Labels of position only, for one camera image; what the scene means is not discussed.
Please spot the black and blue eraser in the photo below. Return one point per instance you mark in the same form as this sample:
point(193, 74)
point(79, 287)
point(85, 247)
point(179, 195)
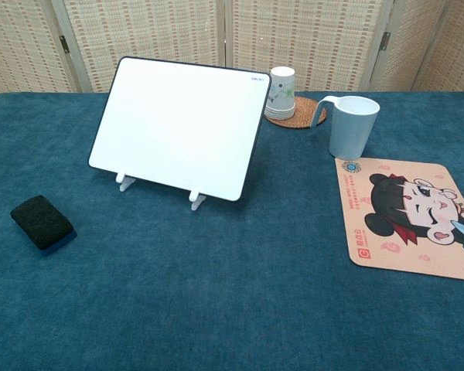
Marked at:
point(40, 224)

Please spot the white whiteboard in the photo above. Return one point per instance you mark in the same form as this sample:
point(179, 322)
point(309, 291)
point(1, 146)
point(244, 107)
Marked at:
point(178, 127)

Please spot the white plastic board stand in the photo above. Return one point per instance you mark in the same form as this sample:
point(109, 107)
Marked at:
point(198, 199)

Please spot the round woven rattan coaster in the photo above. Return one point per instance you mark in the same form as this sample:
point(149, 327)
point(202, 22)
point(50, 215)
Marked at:
point(307, 112)

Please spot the stack of floral paper cups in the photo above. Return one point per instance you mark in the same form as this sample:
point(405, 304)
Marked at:
point(281, 92)

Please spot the blue fabric tablecloth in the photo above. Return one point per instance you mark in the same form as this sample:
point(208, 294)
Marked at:
point(216, 290)

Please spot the woven bamboo folding screen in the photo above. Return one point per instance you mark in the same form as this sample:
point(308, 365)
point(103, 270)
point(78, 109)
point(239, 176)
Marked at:
point(216, 35)

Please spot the cartoon girl mouse pad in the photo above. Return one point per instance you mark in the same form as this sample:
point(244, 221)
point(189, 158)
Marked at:
point(406, 216)

